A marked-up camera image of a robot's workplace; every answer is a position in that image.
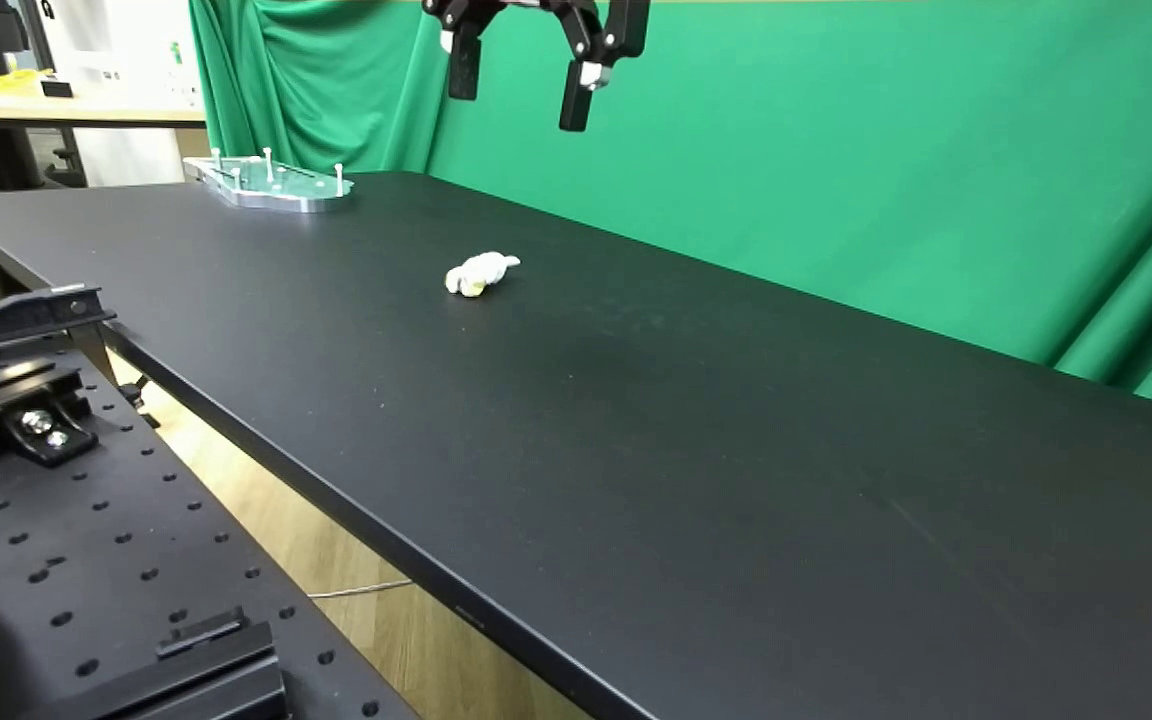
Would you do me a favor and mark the white cabinet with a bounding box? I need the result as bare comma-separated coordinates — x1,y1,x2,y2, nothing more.
35,0,206,190

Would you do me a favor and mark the black angled rail bracket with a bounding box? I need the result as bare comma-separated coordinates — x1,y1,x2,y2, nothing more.
0,279,114,374

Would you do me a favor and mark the white plush toy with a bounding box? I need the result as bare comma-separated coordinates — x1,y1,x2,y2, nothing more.
438,249,524,302

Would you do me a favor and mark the black perforated breadboard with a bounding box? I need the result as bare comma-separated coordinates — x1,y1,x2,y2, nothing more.
0,348,420,720

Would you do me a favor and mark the pale green plate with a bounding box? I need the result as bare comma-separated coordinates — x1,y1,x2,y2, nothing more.
185,146,359,215

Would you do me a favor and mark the black clamp with silver bolts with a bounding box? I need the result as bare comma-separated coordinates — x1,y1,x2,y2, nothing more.
0,390,104,466

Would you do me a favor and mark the black mounting block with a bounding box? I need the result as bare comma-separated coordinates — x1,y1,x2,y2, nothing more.
64,603,296,720

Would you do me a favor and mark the wooden desk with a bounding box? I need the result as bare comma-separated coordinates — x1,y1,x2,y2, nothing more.
0,67,217,133

